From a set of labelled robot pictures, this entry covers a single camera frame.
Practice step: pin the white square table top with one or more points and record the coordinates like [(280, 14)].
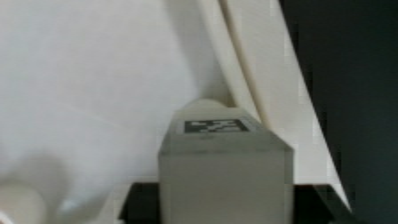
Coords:
[(109, 62)]

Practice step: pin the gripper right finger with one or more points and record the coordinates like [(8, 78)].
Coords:
[(321, 208)]

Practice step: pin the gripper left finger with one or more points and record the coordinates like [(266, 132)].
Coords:
[(141, 206)]

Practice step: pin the white leg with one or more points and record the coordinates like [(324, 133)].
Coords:
[(225, 169)]

